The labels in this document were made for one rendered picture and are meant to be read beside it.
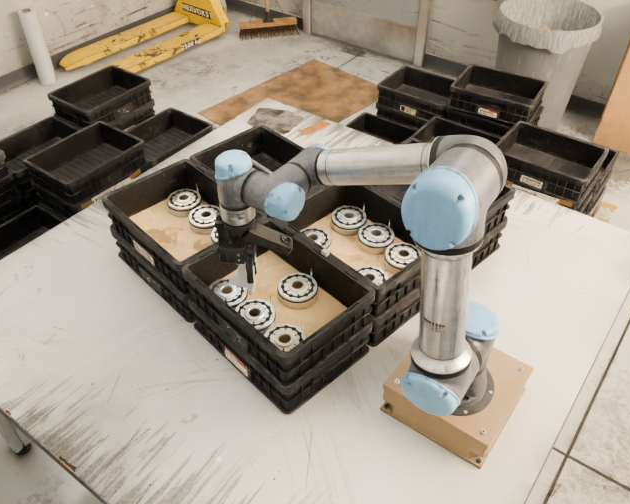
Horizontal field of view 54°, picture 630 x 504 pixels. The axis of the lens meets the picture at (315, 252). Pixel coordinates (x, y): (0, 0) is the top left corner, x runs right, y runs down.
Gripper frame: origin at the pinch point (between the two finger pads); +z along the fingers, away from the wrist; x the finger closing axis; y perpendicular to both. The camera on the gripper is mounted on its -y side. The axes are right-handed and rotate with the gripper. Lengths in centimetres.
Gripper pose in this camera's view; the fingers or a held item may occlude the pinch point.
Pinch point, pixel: (254, 281)
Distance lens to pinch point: 147.8
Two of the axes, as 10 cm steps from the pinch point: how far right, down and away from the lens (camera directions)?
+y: -10.0, 0.1, -0.1
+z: 0.0, 7.4, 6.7
